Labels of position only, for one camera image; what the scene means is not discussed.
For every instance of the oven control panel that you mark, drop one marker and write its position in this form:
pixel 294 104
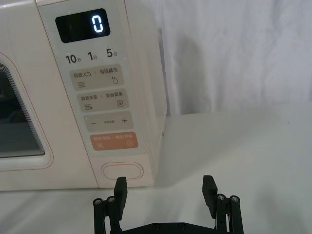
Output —
pixel 102 80

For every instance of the cream microwave oven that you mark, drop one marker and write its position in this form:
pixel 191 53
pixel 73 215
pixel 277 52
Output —
pixel 29 44

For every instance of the white wrinkled backdrop cloth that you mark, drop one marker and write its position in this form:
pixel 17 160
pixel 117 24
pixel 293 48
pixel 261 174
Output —
pixel 243 48

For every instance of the white table cloth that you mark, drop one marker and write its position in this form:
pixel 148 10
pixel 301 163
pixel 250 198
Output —
pixel 231 151

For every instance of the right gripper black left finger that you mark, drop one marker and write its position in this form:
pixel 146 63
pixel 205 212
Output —
pixel 120 192

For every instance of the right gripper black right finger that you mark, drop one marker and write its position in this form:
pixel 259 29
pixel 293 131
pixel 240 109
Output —
pixel 210 192

